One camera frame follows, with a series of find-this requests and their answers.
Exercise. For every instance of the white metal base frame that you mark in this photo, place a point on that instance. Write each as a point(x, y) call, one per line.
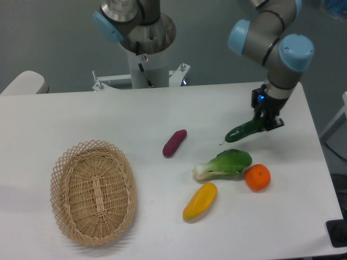
point(176, 78)

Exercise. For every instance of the white chair armrest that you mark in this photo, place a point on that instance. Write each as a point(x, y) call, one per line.
point(27, 83)

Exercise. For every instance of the green cucumber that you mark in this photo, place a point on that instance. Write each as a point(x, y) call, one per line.
point(244, 130)

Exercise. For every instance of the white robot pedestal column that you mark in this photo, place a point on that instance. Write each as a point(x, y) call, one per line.
point(147, 50)

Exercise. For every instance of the orange mandarin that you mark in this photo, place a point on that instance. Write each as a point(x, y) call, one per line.
point(258, 177)

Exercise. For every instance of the green bok choy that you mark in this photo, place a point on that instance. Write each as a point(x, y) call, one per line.
point(230, 162)

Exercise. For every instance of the black device at table edge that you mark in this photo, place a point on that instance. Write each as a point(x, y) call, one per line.
point(337, 232)

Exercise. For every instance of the white furniture edge right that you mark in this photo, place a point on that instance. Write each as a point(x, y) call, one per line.
point(335, 123)

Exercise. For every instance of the purple sweet potato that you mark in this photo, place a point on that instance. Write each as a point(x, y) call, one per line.
point(174, 142)

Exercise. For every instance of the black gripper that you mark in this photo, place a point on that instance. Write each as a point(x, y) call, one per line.
point(268, 108)

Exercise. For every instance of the yellow mango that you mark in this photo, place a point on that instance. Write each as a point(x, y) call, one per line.
point(201, 201)

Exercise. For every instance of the woven wicker basket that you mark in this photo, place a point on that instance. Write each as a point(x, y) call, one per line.
point(93, 193)

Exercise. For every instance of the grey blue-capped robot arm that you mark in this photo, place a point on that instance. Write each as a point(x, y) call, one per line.
point(262, 40)

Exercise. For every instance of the clear container blue contents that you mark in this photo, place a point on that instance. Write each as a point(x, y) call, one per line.
point(334, 8)

